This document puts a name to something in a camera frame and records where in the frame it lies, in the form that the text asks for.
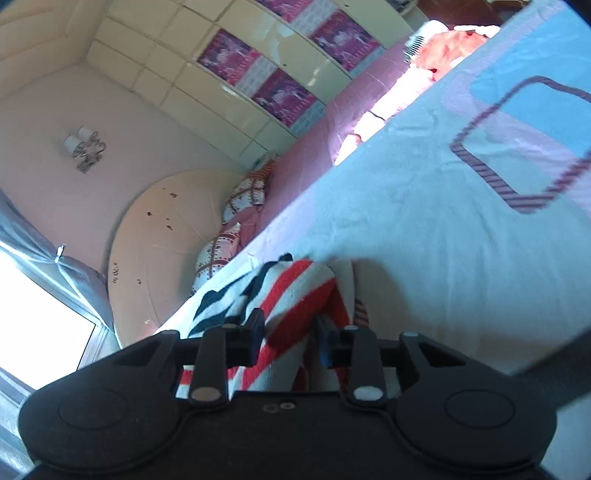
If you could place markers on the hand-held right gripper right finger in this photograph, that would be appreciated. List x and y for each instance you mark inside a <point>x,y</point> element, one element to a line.
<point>324,347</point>

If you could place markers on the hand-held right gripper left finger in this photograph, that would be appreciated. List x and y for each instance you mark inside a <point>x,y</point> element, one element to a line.
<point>256,333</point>

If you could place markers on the white black red striped sweater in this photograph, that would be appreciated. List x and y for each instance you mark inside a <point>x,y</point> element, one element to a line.
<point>286,304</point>

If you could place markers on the white patterned pillow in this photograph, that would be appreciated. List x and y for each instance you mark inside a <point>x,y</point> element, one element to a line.
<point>247,196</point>
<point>217,258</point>

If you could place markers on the cream round headboard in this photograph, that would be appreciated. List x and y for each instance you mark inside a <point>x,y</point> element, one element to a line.
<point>157,240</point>

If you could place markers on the light blue printed bed sheet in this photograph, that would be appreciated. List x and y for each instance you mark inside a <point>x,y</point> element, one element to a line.
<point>438,240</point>

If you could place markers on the red striped cushion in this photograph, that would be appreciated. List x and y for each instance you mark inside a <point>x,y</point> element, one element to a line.
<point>263,169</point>

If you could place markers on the pink quilted bedspread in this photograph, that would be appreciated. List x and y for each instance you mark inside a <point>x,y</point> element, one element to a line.
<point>314,157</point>

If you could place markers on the grey curtain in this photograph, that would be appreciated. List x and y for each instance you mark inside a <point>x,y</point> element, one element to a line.
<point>55,272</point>

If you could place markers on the bright window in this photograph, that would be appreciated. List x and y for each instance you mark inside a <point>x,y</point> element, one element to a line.
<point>41,323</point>

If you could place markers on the pale pink cloth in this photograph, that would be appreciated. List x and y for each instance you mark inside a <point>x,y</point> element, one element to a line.
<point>383,115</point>

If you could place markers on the cream glossy wardrobe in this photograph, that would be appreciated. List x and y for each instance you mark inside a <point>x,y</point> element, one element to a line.
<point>184,83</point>

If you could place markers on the white slatted object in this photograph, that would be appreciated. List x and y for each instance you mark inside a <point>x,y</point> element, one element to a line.
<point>414,48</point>

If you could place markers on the orange red cloth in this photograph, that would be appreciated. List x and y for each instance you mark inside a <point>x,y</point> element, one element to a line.
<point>452,48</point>

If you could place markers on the brown wooden cabinet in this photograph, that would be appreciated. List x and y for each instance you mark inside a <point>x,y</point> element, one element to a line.
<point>466,9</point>

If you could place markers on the purple wall poster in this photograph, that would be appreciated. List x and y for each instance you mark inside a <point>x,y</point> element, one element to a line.
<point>231,60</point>
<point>346,41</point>
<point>286,101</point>
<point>288,9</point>

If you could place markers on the silver wall lamp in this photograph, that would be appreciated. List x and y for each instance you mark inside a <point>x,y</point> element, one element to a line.
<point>85,147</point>

